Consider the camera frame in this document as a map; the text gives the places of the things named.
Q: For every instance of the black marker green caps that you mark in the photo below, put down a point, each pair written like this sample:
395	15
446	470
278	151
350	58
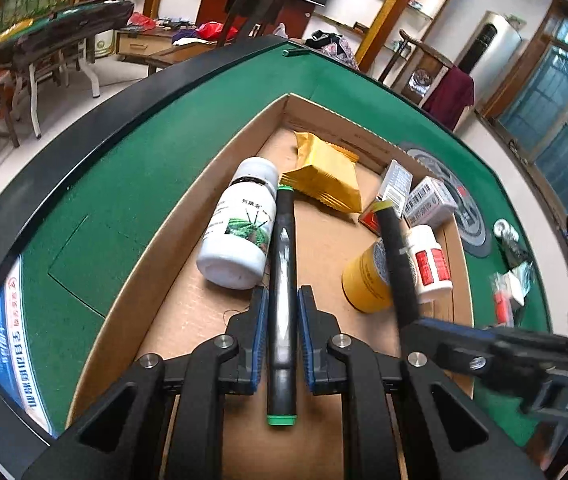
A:
282	260

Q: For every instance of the blue white table sticker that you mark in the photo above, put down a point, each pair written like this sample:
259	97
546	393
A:
13	340

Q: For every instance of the cardboard box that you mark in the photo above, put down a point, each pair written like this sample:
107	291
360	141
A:
178	320

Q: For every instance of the round grey table disc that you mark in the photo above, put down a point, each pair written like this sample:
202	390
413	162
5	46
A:
469	220

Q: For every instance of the yellow round tin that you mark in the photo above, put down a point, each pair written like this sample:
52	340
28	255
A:
364	280

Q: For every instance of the black folding game table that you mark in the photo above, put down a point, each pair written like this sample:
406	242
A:
53	40

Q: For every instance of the wooden side table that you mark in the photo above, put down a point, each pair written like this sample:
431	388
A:
163	52

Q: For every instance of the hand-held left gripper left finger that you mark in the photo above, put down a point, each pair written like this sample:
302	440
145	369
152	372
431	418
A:
260	320

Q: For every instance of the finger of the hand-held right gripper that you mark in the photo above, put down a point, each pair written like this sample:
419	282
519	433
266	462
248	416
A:
464	347

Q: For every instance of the clear plastic packet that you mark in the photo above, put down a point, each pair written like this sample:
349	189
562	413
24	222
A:
504	300

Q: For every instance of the wooden wall shelf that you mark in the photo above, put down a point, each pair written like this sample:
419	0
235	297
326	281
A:
404	0

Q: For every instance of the small grey box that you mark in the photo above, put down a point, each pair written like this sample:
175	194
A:
429	200

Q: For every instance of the white bottle red label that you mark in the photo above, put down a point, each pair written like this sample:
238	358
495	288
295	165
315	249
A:
431	265

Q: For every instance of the black marker yellow cap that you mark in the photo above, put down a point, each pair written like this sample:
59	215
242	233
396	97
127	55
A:
399	270

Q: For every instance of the wooden frame window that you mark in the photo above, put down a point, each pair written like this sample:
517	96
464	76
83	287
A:
559	110

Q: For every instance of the carved wooden chair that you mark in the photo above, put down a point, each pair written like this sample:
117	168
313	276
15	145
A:
414	70

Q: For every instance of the white standing air conditioner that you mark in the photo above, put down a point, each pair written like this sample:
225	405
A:
494	45

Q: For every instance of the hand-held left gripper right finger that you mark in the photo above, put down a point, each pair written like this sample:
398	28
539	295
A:
306	320

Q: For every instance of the yellow snack packet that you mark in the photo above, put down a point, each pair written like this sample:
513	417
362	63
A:
329	175

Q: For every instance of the long silver white box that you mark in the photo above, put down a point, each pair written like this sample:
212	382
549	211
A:
395	180

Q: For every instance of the red plastic bag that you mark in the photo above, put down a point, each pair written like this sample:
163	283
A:
141	21
213	30

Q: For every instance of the floral cloth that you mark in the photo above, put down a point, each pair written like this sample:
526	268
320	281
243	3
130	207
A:
334	50

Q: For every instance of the white bottle green label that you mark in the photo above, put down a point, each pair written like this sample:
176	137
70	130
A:
234	260

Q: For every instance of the maroon cloth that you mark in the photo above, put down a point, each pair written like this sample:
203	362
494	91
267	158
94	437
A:
449	97

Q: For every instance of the dark wooden chair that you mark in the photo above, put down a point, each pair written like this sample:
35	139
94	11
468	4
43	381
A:
259	5

